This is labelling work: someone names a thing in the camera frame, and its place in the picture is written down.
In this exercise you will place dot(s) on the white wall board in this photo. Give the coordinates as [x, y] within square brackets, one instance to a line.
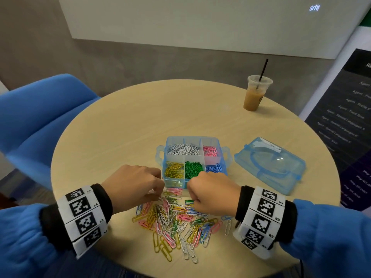
[208, 20]

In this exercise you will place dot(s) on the person's left forearm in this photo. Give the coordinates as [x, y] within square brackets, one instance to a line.
[23, 240]

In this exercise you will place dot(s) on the bunch of blue paper clips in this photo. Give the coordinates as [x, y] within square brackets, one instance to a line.
[215, 168]

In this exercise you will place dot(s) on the right wrist marker band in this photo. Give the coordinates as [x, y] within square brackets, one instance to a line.
[261, 220]

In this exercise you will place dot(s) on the blue upholstered chair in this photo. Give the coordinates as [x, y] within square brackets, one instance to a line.
[35, 124]

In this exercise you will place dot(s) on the blue transparent box lid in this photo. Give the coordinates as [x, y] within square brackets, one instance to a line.
[269, 165]

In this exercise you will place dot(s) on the person's left hand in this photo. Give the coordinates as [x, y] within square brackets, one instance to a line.
[130, 188]

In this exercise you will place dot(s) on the iced coffee plastic cup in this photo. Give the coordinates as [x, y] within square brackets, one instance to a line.
[254, 96]

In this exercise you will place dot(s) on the left wrist marker band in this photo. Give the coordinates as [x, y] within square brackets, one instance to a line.
[84, 220]

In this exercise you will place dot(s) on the standing poster banner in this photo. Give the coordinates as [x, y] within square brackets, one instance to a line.
[348, 118]

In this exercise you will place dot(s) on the bunch of green paper clips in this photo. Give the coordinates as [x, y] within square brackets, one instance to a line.
[194, 169]

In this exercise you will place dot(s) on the pile of coloured paper clips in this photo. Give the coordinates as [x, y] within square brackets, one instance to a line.
[179, 225]

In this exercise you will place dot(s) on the person's right hand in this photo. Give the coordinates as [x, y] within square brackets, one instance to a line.
[214, 194]

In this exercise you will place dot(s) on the wrist marker band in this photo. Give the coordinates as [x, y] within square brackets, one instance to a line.
[261, 220]
[84, 220]

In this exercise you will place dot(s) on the round wooden table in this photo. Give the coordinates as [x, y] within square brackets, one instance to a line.
[110, 124]

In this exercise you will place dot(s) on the black drinking straw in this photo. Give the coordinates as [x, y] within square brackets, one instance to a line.
[263, 69]

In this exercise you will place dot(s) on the bunch of pink paper clips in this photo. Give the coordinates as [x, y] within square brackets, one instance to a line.
[210, 151]

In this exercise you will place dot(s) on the blue compartment organizer box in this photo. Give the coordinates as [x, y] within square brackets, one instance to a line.
[194, 139]

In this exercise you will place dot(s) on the bunch of yellow paper clips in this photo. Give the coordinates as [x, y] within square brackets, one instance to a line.
[174, 170]

